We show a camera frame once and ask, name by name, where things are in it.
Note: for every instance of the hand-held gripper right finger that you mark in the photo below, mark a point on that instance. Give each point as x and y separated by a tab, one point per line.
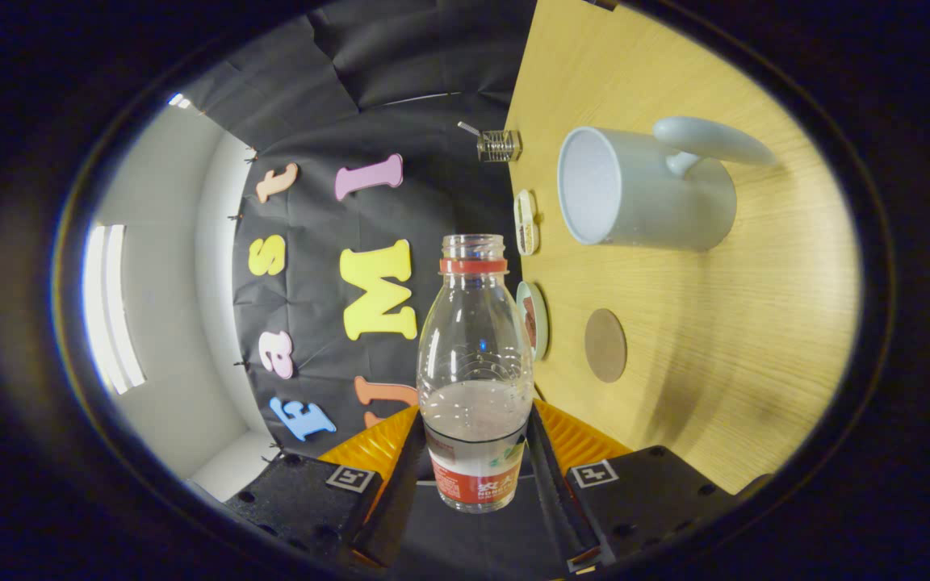
554	500

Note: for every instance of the round brown coaster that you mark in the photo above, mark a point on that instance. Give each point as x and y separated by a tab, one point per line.
605	347

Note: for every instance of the metal spoon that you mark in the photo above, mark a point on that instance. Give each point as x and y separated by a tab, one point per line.
468	127

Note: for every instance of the pale green plate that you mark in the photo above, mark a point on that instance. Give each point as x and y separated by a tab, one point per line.
542	323

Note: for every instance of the black backdrop cloth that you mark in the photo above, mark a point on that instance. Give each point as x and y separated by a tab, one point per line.
433	121

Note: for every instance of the small white dish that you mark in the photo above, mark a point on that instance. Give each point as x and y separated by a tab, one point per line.
525	234

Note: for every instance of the clear plastic juice bottle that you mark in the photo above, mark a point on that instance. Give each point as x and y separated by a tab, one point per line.
473	363

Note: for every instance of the brown cookie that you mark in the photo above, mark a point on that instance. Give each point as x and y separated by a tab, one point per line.
529	323

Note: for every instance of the small ceiling light panel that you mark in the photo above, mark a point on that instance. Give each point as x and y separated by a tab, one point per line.
179	101

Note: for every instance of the wooden table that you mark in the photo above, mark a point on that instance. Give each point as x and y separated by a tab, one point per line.
715	323

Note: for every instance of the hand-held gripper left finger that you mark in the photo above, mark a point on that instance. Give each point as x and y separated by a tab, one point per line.
396	508

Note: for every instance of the black table clamp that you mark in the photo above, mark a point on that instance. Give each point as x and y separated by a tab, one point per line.
602	3

